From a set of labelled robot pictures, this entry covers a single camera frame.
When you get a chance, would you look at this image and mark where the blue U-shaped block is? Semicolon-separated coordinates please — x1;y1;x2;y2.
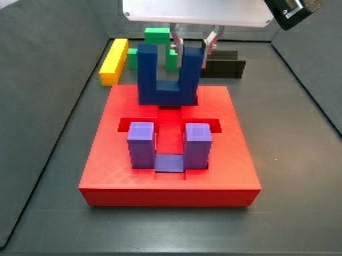
138;44;203;107

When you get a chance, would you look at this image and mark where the yellow long bar block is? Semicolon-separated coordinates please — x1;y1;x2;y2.
99;38;129;86

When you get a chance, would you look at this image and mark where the purple U-shaped block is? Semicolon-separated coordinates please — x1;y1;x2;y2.
127;122;213;173

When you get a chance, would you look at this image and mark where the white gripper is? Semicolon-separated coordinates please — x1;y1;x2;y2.
122;0;273;68

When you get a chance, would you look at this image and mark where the green arch-shaped block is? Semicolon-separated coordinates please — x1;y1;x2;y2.
127;28;178;71

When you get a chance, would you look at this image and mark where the black angle bracket fixture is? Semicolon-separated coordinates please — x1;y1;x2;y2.
201;50;246;79

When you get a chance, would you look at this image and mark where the red base block with slots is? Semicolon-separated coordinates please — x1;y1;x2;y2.
79;85;262;207

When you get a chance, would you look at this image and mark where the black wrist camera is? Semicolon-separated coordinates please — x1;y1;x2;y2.
264;0;324;31

